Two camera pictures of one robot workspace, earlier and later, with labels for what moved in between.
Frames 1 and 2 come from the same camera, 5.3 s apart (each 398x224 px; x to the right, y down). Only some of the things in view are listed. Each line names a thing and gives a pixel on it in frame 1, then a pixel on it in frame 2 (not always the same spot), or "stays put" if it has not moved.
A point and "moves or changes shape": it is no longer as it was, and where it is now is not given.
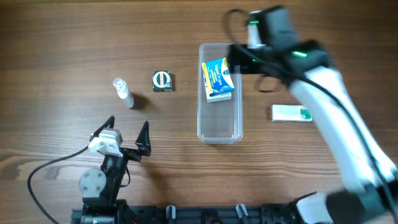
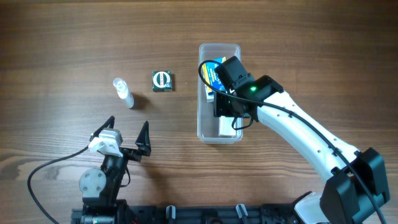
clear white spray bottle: (124, 93) stays put
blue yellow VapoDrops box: (218, 76) stays put
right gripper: (237, 58) -> (222, 106)
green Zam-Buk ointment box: (161, 80) stays put
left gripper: (127, 152) stays put
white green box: (290, 113) moves or changes shape
